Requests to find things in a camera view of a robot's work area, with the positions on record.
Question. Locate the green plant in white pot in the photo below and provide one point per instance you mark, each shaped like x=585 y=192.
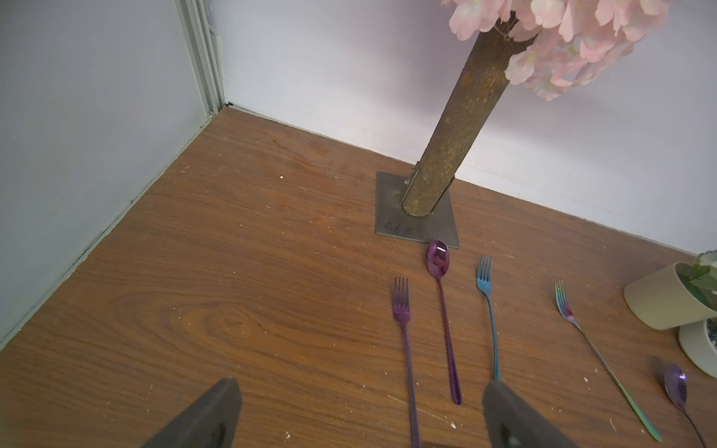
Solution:
x=698 y=341

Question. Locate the dark metal tree base plate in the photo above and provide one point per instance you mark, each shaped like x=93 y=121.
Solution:
x=392 y=221

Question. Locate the pink cherry blossom tree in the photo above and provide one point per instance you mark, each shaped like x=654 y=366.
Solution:
x=546 y=46

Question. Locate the magenta purple spoon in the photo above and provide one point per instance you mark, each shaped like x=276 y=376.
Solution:
x=437 y=262

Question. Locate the dark purple spoon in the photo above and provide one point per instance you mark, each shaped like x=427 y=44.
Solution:
x=674 y=381

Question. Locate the left corner aluminium post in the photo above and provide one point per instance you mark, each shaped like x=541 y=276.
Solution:
x=205 y=46

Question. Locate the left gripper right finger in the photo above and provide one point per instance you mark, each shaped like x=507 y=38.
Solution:
x=512 y=422

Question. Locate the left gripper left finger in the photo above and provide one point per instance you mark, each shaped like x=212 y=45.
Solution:
x=210 y=421

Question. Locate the blue fork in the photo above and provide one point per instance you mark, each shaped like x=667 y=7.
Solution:
x=484 y=284

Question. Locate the white flowers in beige pot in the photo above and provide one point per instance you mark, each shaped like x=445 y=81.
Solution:
x=682 y=293

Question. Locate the purple fork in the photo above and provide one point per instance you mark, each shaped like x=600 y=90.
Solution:
x=402 y=315

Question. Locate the rainbow iridescent fork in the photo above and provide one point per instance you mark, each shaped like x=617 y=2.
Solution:
x=565 y=311

